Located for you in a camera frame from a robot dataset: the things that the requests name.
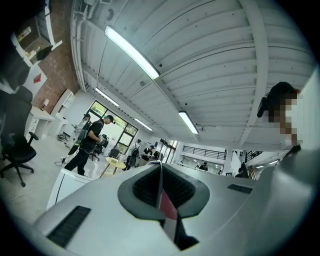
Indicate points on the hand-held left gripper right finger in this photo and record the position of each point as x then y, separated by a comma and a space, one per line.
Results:
225, 212

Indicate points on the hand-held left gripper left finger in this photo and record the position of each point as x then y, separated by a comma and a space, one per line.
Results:
105, 212

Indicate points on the white cabinet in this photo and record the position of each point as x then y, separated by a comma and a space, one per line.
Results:
65, 185

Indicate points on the round wooden table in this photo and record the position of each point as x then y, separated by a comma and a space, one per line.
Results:
115, 162

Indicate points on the dark grey chair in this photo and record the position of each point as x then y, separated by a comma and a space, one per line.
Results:
115, 153

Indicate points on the black railing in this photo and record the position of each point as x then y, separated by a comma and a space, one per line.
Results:
203, 152

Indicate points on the black framed window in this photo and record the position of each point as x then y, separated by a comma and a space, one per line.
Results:
125, 135

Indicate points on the long ceiling light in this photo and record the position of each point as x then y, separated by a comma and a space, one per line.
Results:
131, 51
188, 122
143, 124
107, 97

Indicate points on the black office chair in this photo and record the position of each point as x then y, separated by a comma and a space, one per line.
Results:
17, 152

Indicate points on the person's head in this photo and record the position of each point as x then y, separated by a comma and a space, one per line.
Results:
282, 117

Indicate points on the white bookcase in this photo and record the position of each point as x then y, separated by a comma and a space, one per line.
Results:
65, 103

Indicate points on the white desk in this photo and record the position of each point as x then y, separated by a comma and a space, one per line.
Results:
40, 115

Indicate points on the small table lamp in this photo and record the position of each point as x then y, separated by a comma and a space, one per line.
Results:
45, 102

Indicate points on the whiteboard with red sticker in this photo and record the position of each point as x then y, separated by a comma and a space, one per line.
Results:
30, 85

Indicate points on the black jacket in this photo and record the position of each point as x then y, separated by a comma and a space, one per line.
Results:
12, 70

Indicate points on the black bag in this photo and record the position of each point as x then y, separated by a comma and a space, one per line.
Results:
44, 53

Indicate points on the white shelf unit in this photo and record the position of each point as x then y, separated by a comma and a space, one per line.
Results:
50, 27

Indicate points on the black head-worn camera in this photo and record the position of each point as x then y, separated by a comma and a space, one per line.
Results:
262, 107

